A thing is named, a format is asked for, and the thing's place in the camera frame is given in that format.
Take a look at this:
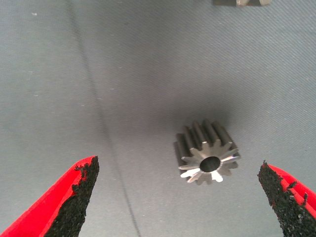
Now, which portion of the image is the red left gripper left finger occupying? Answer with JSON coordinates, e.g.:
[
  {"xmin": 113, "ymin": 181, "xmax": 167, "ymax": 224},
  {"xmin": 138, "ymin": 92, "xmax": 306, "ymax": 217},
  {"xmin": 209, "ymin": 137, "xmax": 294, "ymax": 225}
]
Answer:
[{"xmin": 0, "ymin": 155, "xmax": 100, "ymax": 237}]

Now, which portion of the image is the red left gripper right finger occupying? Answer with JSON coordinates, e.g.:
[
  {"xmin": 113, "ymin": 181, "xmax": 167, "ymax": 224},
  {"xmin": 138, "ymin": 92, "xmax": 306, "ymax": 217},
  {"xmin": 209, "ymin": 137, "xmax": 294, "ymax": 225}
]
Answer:
[{"xmin": 257, "ymin": 160, "xmax": 316, "ymax": 237}]

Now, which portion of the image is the larger steel gear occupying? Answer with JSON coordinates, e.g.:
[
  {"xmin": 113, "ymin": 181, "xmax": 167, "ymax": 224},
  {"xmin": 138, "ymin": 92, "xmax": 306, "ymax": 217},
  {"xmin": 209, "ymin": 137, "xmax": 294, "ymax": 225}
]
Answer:
[{"xmin": 174, "ymin": 119, "xmax": 241, "ymax": 186}]

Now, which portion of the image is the dark grey table cloth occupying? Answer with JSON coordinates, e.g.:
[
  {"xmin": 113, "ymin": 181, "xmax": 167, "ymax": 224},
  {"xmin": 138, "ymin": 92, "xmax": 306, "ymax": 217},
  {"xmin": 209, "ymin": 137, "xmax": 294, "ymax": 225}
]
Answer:
[{"xmin": 0, "ymin": 0, "xmax": 316, "ymax": 237}]

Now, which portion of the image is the round metal plate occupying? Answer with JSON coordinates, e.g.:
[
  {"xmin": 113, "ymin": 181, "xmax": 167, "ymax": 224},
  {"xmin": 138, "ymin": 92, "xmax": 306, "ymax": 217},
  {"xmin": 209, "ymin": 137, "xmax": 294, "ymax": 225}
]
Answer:
[{"xmin": 213, "ymin": 0, "xmax": 272, "ymax": 7}]

